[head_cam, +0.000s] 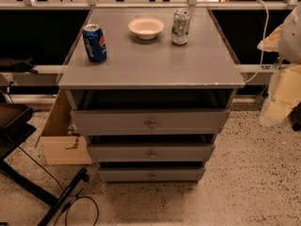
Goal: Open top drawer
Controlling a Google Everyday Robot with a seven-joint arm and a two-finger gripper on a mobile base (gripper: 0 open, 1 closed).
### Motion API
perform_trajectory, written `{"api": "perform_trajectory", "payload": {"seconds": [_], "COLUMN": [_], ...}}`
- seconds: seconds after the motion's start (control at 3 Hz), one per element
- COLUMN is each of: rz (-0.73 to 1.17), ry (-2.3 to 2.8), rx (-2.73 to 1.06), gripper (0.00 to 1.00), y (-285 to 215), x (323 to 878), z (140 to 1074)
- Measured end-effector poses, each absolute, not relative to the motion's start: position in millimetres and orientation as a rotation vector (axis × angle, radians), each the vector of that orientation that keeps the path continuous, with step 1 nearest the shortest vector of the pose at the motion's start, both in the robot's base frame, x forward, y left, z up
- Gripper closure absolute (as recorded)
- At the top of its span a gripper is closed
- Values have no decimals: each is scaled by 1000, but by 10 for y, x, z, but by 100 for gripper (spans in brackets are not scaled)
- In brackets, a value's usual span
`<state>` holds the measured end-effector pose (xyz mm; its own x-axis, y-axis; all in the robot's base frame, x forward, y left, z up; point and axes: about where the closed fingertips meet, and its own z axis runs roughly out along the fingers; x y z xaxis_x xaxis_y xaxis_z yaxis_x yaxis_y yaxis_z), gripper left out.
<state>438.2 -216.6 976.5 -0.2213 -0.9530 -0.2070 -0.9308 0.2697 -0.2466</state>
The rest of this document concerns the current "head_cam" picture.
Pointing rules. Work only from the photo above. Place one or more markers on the white bowl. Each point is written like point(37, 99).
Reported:
point(146, 28)

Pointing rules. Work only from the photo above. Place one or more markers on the black tray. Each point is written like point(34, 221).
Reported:
point(13, 116)

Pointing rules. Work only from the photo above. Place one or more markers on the grey middle drawer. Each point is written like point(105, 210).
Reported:
point(151, 153)

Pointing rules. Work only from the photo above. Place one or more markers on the grey bottom drawer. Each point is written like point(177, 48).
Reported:
point(151, 175)

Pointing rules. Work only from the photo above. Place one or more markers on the grey drawer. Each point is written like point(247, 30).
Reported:
point(149, 122)
point(151, 153)
point(151, 175)

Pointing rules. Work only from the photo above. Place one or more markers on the blue Pepsi can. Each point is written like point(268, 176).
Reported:
point(94, 43)

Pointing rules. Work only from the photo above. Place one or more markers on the grey top drawer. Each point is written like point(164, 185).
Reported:
point(149, 122)

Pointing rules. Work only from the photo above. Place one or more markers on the black stand frame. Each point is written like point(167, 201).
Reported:
point(8, 143)

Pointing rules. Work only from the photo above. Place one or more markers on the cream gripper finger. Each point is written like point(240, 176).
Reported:
point(284, 94)

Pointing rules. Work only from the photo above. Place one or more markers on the wooden box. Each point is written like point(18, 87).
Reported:
point(61, 143)

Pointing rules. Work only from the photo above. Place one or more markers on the grey drawer cabinet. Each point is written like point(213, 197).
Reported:
point(152, 75)

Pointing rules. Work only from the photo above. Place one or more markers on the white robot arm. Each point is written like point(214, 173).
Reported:
point(286, 38)

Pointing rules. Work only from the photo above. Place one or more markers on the green silver soda can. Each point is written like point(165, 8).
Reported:
point(180, 27)

